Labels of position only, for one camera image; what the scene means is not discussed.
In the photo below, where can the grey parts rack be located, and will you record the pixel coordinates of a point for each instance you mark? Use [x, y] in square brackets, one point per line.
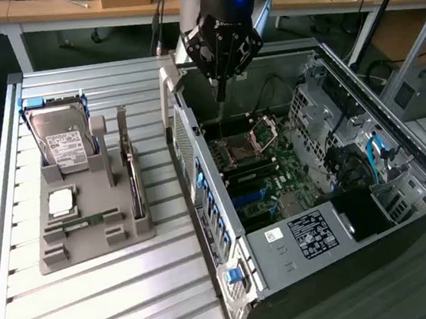
[99, 241]

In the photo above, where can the wooden office desk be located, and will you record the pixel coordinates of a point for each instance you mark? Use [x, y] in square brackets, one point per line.
[295, 2]
[46, 11]

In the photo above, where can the black installed RAM stick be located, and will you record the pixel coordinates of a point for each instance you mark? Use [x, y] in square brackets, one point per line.
[253, 177]

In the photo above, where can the perforated metal drive cage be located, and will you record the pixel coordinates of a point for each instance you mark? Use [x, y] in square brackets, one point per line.
[312, 117]

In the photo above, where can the black tripod pole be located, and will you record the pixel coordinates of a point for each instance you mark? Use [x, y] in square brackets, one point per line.
[383, 5]

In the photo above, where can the grey chipset heat sink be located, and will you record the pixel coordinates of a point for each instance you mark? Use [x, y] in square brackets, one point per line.
[293, 203]

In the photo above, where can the grey disk bay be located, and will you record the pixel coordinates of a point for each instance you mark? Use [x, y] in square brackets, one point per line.
[406, 199]

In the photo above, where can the grey computer tower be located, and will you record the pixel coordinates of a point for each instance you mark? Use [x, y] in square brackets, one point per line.
[421, 93]

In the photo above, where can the graphics card with metal bracket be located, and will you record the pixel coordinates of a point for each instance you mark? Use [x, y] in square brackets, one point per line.
[134, 184]

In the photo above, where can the green motherboard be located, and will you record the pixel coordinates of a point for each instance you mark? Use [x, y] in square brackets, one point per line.
[287, 166]

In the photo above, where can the blue expansion slot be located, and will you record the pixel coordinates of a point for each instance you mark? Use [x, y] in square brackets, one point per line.
[250, 198]

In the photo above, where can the silver hard disk drive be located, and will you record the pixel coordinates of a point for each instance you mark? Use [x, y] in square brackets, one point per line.
[60, 134]

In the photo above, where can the blue case latch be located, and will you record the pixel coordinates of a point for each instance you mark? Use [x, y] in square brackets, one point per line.
[234, 274]

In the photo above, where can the grey power supply unit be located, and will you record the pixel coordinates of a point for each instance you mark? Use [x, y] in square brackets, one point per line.
[277, 248]

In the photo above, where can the metal socket cover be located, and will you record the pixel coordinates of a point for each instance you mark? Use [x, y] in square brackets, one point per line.
[264, 132]

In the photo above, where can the green RAM stick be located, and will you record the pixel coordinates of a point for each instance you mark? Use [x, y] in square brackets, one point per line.
[85, 220]

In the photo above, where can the thin metal locking lever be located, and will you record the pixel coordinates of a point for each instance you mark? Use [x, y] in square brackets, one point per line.
[220, 124]

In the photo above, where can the blue disk carrier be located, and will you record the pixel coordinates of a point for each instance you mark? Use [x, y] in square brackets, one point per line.
[33, 103]

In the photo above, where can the CPU socket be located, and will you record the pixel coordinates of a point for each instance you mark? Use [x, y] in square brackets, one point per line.
[241, 151]

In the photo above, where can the silver CPU chip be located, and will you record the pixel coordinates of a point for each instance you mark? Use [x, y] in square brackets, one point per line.
[60, 203]

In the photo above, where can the open grey PC case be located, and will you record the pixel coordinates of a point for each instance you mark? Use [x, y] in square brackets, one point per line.
[270, 257]

